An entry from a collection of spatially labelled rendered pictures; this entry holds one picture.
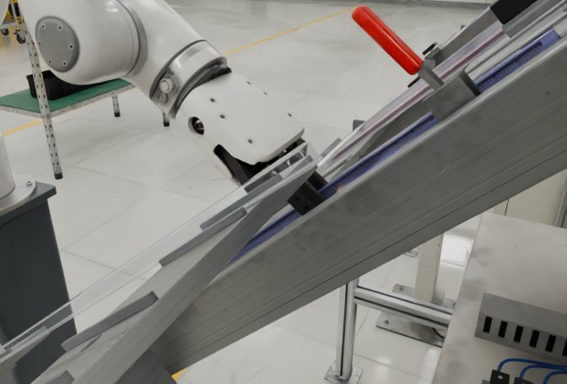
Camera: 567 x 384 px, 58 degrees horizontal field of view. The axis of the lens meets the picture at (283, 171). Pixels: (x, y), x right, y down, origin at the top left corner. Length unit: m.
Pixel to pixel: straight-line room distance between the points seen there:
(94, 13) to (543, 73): 0.34
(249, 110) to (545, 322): 0.51
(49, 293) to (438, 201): 0.93
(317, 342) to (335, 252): 1.27
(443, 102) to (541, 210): 1.62
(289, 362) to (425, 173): 1.29
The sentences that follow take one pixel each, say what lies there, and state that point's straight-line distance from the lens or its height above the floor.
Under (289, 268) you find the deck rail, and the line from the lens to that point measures 0.43.
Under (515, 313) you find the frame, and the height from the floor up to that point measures 0.66.
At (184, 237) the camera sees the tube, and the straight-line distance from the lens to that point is 0.29.
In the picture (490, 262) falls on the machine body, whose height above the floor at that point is 0.62.
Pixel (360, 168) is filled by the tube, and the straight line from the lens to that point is 0.47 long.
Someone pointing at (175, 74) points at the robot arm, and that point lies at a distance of 0.50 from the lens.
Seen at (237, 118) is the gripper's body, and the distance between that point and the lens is 0.48.
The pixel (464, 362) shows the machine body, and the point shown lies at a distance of 0.77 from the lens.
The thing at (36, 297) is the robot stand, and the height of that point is 0.49.
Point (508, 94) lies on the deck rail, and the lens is 0.33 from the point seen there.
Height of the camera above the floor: 1.15
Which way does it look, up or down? 25 degrees down
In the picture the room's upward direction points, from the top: straight up
